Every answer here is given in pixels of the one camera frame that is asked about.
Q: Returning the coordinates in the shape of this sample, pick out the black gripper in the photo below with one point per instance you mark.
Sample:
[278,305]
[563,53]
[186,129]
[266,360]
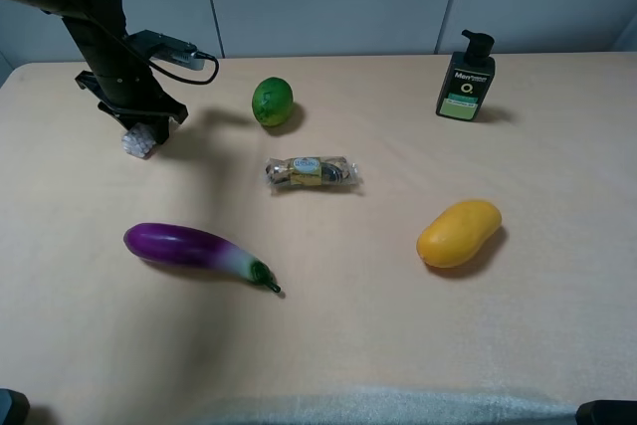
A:
[142,99]

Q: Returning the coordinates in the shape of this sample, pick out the white bead pack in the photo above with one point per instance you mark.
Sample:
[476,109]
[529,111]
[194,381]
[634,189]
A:
[138,141]

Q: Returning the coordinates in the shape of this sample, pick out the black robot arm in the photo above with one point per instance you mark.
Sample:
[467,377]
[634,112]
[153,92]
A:
[119,73]

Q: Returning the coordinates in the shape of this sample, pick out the purple eggplant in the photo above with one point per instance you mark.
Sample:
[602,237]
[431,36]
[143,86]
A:
[180,246]

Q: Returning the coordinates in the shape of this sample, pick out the green lime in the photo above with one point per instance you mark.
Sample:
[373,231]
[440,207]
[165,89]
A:
[273,102]

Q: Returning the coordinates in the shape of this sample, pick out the wrapped chocolate pack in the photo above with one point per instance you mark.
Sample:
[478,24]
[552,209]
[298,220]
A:
[311,171]

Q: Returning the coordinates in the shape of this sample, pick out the yellow mango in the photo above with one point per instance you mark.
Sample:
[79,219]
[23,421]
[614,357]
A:
[458,234]

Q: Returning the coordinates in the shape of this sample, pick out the black block bottom left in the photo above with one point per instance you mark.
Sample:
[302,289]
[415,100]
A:
[14,407]

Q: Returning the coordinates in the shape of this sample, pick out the black block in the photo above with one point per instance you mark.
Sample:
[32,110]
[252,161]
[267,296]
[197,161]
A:
[607,412]
[14,407]

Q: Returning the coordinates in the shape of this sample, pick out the black green pump bottle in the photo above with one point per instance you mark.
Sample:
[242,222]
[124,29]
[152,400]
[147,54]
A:
[468,78]

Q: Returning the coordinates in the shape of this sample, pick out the black block bottom right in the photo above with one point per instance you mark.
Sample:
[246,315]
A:
[607,412]

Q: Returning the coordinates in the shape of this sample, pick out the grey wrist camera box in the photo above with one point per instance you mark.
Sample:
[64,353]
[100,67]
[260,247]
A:
[152,45]

